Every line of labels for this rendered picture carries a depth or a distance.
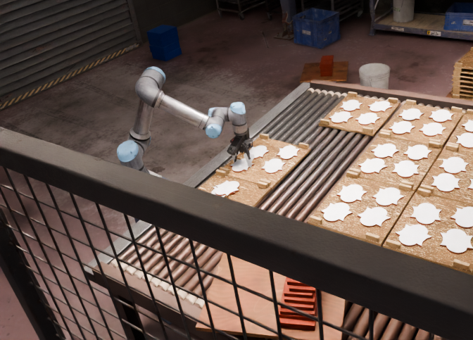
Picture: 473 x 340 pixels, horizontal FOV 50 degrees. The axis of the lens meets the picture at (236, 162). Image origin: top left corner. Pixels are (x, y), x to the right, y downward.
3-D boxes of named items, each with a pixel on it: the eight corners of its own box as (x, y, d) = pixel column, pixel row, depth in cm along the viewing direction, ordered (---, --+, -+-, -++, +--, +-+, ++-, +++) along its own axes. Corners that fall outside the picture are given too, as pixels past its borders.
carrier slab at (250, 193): (167, 217, 252) (167, 215, 251) (217, 174, 278) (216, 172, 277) (223, 238, 232) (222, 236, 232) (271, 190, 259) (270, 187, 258)
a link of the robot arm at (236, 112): (229, 101, 266) (246, 101, 264) (232, 120, 272) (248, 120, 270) (226, 107, 260) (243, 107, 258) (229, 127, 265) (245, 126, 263)
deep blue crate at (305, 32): (293, 43, 690) (290, 16, 670) (313, 33, 711) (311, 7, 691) (321, 49, 656) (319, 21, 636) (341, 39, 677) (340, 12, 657)
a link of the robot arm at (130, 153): (119, 173, 278) (111, 153, 270) (127, 158, 288) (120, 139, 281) (139, 172, 275) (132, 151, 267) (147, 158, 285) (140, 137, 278)
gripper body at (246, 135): (253, 148, 277) (251, 128, 271) (244, 155, 271) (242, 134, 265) (242, 144, 281) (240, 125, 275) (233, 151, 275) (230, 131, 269)
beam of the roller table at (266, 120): (85, 278, 233) (81, 268, 230) (303, 89, 367) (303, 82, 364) (97, 284, 229) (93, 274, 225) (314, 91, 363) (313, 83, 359)
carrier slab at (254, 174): (218, 174, 278) (217, 171, 278) (260, 138, 304) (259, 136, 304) (272, 190, 259) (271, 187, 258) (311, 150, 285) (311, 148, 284)
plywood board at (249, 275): (196, 330, 178) (195, 326, 177) (231, 235, 218) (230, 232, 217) (341, 346, 164) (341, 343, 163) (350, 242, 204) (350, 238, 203)
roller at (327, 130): (162, 299, 212) (160, 291, 210) (357, 99, 338) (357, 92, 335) (172, 304, 210) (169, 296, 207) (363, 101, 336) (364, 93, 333)
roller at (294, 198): (190, 313, 204) (188, 305, 202) (379, 103, 330) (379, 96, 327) (200, 318, 202) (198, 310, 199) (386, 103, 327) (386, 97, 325)
